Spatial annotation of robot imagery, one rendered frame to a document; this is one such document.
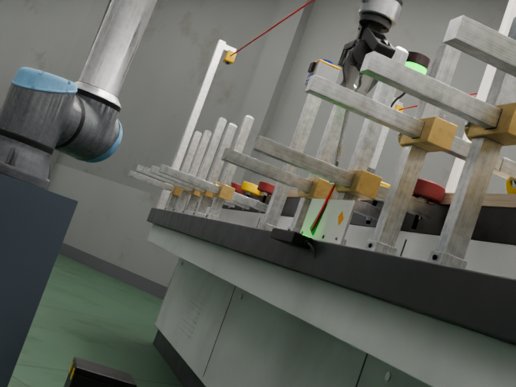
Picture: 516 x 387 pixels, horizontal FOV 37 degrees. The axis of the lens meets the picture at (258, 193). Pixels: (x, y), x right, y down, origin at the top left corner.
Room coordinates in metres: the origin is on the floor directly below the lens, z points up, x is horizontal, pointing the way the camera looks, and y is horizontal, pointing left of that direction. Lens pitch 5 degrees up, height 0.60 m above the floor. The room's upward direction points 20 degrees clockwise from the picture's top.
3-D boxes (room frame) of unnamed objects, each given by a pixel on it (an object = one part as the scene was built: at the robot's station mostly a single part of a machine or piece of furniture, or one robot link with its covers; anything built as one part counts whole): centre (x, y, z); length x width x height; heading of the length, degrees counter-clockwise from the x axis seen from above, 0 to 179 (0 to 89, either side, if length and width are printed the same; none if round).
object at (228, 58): (4.20, 0.44, 1.20); 0.12 x 0.09 x 1.00; 105
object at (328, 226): (1.74, -0.16, 0.75); 0.26 x 0.01 x 0.10; 15
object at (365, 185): (1.69, -0.20, 0.85); 0.14 x 0.06 x 0.05; 15
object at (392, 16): (1.69, -0.12, 1.23); 0.10 x 0.09 x 0.05; 105
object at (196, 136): (3.89, 0.39, 0.90); 0.04 x 0.04 x 0.48; 15
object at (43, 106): (1.89, 0.58, 0.79); 0.17 x 0.15 x 0.18; 151
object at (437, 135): (1.45, -0.27, 0.95); 0.14 x 0.06 x 0.05; 15
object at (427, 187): (1.72, -0.36, 0.85); 0.08 x 0.08 x 0.11
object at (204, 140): (3.64, 0.33, 0.89); 0.04 x 0.04 x 0.48; 15
